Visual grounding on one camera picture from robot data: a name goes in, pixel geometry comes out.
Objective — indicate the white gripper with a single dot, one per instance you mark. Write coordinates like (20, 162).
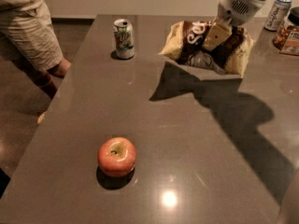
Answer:
(239, 7)

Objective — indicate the brown sea salt chip bag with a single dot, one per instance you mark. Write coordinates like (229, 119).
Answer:
(184, 46)

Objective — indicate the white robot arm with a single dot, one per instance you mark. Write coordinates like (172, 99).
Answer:
(231, 13)

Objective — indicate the blue white slim can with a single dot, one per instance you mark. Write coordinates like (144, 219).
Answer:
(277, 13)

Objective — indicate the nut jar with black lid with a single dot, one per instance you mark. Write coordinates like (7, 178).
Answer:
(287, 36)

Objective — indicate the green white soda can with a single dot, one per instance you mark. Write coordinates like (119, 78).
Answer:
(124, 38)

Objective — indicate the red apple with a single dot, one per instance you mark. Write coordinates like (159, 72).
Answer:
(116, 157)

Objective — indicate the person in beige clothes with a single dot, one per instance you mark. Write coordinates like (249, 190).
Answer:
(27, 39)

